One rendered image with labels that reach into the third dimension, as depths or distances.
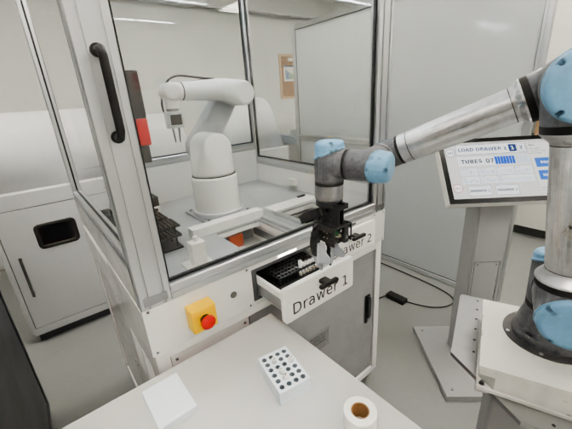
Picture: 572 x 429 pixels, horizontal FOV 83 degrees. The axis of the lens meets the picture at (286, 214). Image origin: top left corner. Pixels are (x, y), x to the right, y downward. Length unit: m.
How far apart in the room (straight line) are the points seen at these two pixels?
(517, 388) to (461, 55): 1.97
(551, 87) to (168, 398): 0.96
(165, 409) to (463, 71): 2.31
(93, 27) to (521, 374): 1.12
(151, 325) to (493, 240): 1.49
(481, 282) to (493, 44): 1.36
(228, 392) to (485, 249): 1.35
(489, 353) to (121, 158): 0.95
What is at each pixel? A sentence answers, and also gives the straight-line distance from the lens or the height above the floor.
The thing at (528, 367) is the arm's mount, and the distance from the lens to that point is 0.95.
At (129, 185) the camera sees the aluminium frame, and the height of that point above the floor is 1.26.
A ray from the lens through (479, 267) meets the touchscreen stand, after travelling 1.84.
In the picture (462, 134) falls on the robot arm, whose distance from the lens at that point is 0.84.
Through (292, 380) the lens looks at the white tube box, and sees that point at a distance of 0.85.
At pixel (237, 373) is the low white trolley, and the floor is 0.76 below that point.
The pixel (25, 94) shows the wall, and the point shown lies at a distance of 3.97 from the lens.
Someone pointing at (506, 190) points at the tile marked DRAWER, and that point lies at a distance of 1.63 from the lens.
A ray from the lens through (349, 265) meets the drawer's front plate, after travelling 1.07.
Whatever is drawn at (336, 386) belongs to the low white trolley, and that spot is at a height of 0.76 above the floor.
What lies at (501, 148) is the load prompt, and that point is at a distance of 1.72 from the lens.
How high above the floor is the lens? 1.43
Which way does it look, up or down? 20 degrees down
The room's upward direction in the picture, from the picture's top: 4 degrees counter-clockwise
